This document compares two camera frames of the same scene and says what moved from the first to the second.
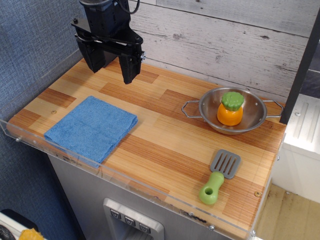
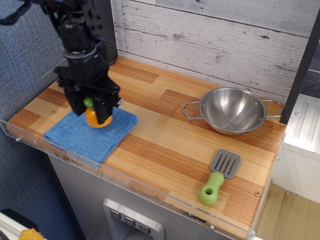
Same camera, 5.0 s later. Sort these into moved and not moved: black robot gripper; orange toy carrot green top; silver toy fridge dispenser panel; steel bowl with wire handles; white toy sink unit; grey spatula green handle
Moved: black robot gripper; orange toy carrot green top
Not moved: steel bowl with wire handles; white toy sink unit; silver toy fridge dispenser panel; grey spatula green handle
